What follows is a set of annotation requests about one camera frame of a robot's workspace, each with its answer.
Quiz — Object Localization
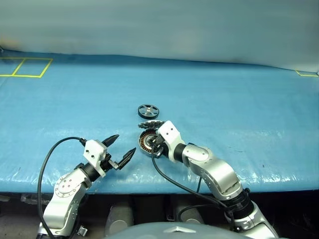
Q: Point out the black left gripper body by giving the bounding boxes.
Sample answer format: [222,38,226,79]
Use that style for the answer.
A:
[99,153,120,173]

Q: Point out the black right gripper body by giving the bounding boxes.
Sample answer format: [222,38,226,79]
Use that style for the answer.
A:
[149,134,167,159]

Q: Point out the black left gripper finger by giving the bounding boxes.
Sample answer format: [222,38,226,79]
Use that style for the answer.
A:
[116,147,137,171]
[101,134,120,148]

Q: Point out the silver motor housing copper windings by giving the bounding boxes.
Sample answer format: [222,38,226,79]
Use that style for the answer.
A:
[138,130,160,157]

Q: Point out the silver round motor lid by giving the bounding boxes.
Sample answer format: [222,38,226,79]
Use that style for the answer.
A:
[138,119,165,130]

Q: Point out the black spoked rotor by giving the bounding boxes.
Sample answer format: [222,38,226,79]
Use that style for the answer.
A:
[137,104,160,119]

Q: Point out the grey rounded shape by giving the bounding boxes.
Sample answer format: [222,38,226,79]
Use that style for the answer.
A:
[104,202,135,237]
[173,203,205,225]

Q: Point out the grey domed robot chest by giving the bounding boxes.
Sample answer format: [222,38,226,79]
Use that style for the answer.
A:
[106,221,254,239]

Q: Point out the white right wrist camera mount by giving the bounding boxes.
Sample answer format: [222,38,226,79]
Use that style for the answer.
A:
[156,120,186,162]

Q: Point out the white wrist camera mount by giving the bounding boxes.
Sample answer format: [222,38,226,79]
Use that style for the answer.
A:
[83,139,109,178]
[156,120,186,162]

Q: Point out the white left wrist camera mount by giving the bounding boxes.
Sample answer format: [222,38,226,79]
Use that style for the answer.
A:
[83,139,109,178]

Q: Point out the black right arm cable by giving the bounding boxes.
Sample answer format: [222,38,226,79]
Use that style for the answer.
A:
[150,148,235,231]

